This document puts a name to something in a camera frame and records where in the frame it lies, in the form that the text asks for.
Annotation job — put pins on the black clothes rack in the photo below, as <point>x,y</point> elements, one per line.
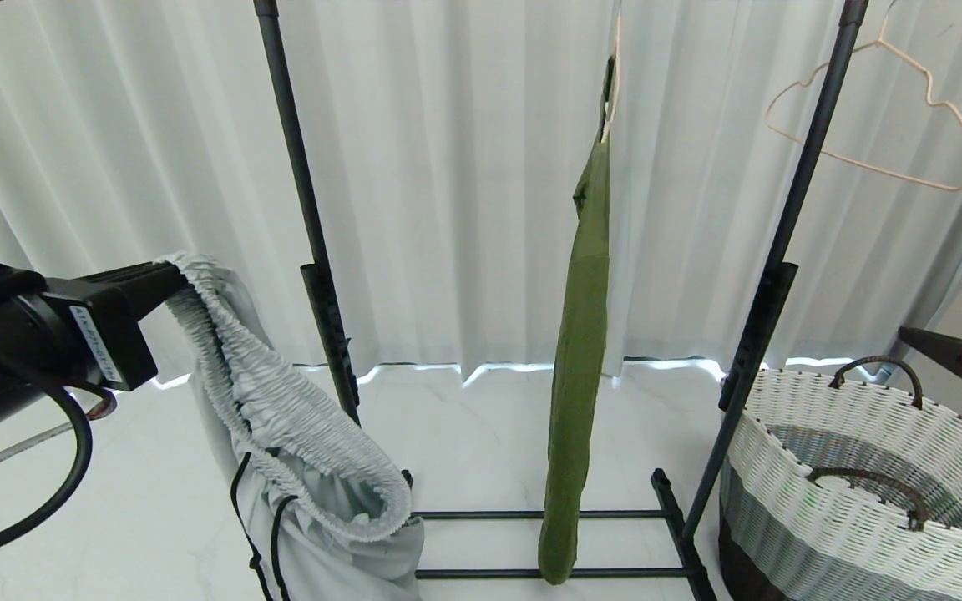
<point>306,209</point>

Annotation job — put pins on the pink clothes hanger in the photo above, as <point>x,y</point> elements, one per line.
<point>615,83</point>
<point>959,125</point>

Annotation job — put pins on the white laundry basket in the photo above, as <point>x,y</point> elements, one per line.
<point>798,501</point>

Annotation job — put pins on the pale grey shorts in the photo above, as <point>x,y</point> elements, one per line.
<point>314,501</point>

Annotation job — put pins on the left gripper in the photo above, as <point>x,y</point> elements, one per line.
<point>30,334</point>

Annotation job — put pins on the white curtain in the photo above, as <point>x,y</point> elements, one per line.
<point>464,167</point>

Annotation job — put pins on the green printed shirt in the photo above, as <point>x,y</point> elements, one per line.
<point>581,351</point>

